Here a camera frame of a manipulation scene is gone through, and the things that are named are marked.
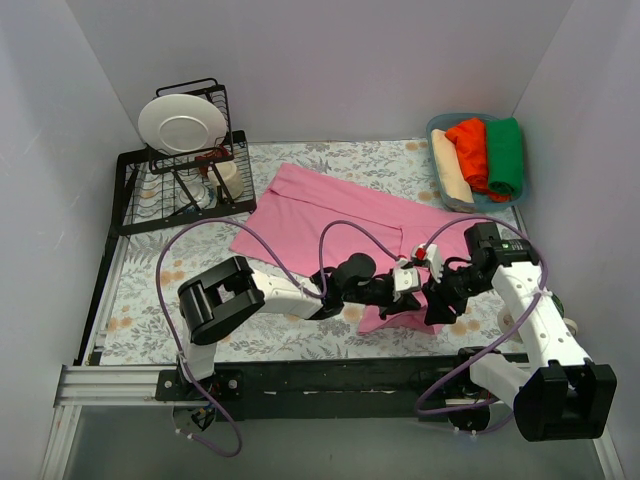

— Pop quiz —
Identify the black wire dish rack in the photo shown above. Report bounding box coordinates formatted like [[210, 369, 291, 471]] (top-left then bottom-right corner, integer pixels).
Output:
[[72, 76, 258, 366]]

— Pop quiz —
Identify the orange rolled t shirt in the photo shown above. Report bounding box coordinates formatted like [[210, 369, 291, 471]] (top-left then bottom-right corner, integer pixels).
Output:
[[445, 118, 511, 202]]

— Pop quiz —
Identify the green rolled t shirt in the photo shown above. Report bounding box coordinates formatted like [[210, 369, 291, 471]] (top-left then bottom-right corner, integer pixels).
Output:
[[486, 117, 524, 197]]

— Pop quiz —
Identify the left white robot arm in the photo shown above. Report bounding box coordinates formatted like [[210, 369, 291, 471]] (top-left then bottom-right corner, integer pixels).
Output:
[[178, 253, 421, 400]]

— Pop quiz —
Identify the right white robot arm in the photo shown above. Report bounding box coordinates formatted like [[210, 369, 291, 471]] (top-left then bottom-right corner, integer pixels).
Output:
[[411, 215, 617, 442]]

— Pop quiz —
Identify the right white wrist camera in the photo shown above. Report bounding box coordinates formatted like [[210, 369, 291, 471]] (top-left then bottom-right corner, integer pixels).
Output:
[[411, 243, 444, 283]]

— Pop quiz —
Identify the floral green-inside mug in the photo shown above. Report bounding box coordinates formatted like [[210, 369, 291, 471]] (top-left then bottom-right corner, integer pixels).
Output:
[[497, 287, 578, 351]]

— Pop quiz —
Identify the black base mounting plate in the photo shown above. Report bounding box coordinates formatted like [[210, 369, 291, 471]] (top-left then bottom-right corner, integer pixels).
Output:
[[154, 357, 514, 424]]

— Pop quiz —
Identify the aluminium frame rail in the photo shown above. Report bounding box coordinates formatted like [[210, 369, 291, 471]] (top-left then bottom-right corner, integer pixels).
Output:
[[39, 363, 626, 480]]

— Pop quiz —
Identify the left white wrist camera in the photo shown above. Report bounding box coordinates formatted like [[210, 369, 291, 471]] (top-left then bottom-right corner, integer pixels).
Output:
[[391, 256, 421, 301]]

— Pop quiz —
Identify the pink t shirt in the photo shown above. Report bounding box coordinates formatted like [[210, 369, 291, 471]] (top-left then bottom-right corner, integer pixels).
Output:
[[229, 162, 476, 337]]

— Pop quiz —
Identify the cream ceramic cup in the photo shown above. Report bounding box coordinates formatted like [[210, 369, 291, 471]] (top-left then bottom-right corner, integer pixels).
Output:
[[207, 160, 244, 202]]

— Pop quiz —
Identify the floral patterned table mat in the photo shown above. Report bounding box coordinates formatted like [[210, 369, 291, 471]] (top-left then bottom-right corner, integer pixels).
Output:
[[100, 140, 503, 366]]

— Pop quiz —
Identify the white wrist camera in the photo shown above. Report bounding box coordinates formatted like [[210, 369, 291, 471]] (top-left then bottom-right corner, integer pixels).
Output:
[[411, 243, 444, 283], [391, 256, 421, 301]]

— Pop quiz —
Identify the clear blue plastic bin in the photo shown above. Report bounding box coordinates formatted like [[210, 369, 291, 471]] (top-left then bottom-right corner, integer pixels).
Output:
[[426, 112, 530, 214]]

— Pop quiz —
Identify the beige rolled t shirt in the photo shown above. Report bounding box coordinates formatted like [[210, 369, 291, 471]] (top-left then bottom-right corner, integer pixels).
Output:
[[431, 129, 474, 203]]

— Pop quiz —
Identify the white round plate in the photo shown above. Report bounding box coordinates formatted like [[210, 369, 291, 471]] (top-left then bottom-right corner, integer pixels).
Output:
[[138, 94, 228, 155]]

